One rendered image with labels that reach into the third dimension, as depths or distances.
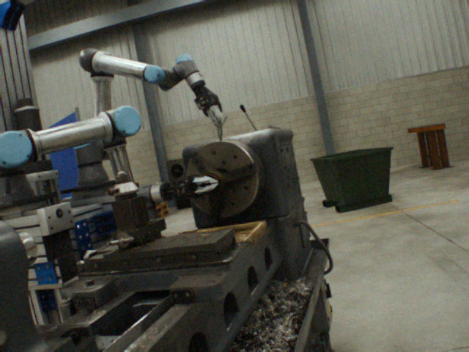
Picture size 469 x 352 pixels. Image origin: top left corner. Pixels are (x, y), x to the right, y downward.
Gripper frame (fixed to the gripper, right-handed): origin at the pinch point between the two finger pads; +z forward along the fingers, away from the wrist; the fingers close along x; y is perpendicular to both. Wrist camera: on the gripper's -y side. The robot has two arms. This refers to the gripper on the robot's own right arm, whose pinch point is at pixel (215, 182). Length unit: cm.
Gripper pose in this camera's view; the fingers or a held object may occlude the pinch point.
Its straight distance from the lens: 148.3
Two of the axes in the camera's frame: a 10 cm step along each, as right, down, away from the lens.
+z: 9.3, -1.6, -3.2
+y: -3.1, 1.1, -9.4
